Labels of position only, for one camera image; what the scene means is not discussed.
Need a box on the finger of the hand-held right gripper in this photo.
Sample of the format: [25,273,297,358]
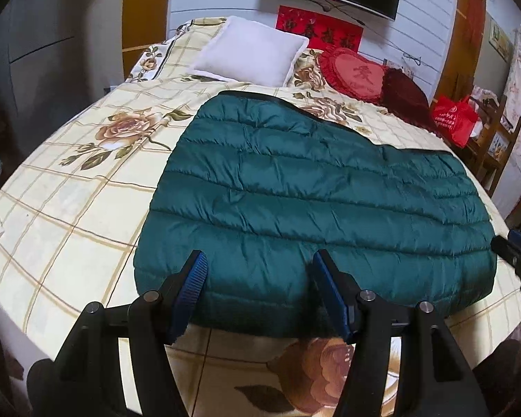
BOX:
[490,229,521,279]

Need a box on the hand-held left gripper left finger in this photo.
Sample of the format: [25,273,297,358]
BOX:
[52,249,209,417]

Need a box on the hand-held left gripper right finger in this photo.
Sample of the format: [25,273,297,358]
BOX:
[312,249,492,417]

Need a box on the green puffer jacket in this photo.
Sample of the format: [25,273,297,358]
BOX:
[132,90,499,340]

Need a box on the wooden chair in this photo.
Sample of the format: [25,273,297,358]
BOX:
[464,96,521,197]

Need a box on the red shopping bag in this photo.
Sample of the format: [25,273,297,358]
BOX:
[430,95,481,149]

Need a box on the floral checked bed blanket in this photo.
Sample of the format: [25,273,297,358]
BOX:
[0,17,521,417]

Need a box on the dark red cushion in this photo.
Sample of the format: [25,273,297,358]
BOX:
[380,68,431,128]

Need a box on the red heart-shaped cushion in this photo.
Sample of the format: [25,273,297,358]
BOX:
[316,47,390,106]

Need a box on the white pillow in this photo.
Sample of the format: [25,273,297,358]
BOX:
[192,16,310,88]

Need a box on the grey wardrobe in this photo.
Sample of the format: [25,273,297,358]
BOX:
[0,0,127,157]

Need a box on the framed wall picture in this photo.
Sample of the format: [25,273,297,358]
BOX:
[488,19,515,60]

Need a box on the black television cable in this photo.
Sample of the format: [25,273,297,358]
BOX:
[299,0,423,67]

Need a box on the red wall banner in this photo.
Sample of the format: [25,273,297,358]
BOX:
[276,5,365,54]

